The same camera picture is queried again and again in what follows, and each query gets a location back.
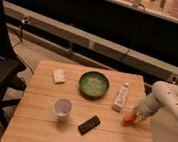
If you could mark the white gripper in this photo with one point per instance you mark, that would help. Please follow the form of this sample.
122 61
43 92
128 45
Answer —
143 111

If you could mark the orange red pepper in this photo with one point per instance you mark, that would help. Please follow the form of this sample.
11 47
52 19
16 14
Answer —
129 118

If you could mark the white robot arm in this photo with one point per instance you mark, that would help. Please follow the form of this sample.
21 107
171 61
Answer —
163 94

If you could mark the white tube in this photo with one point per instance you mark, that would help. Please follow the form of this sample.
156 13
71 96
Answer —
121 97

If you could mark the green bowl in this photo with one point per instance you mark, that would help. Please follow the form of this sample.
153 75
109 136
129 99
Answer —
93 84

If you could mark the black rectangular remote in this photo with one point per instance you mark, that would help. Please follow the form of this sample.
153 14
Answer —
89 125

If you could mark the wooden table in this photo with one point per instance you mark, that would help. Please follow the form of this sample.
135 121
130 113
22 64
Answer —
35 121

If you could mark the white paper cup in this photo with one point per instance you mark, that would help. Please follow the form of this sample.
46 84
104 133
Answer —
62 108

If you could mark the white sponge block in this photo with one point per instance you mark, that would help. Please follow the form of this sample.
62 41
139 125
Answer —
59 76

